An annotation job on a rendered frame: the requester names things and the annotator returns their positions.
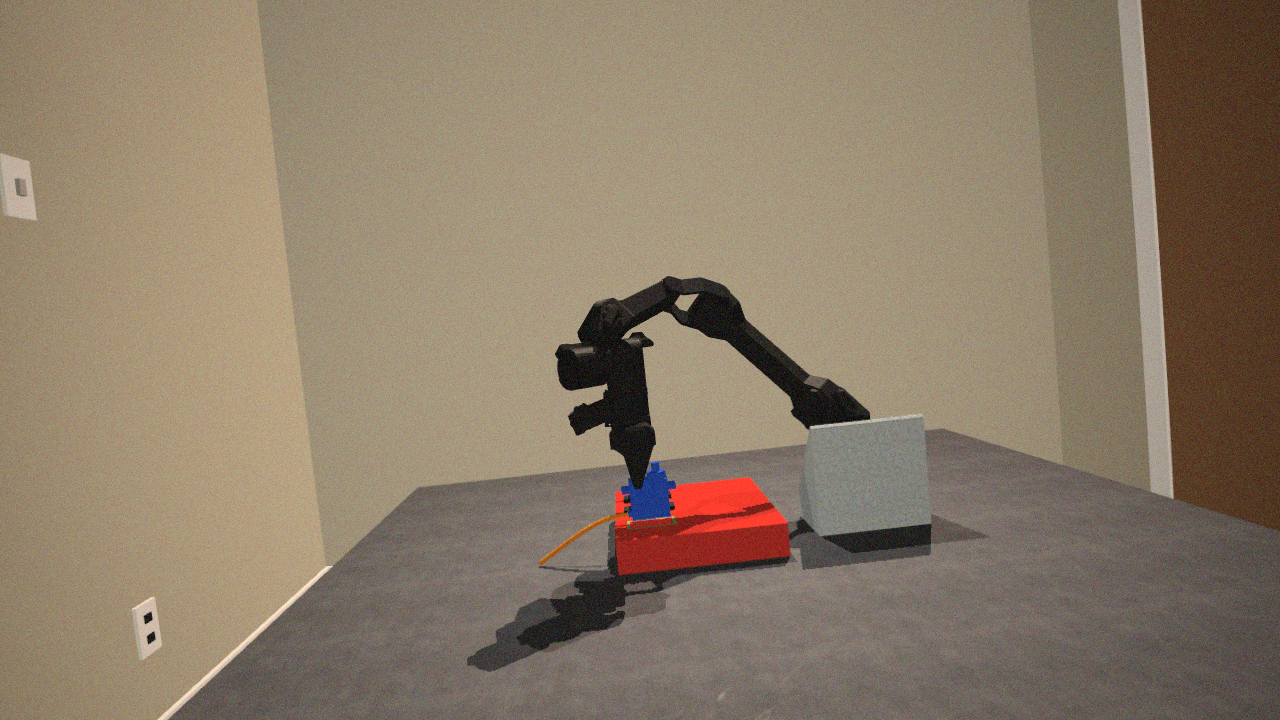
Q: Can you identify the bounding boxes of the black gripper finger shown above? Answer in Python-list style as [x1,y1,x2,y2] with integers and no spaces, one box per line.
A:
[614,445,654,489]

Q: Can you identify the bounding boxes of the red flat plate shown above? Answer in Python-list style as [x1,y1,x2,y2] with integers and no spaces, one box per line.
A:
[614,478,790,575]

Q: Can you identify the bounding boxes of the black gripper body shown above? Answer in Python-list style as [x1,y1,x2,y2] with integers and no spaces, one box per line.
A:
[607,379,657,450]

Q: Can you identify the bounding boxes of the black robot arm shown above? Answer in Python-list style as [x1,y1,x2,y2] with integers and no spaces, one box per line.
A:
[556,275,870,436]

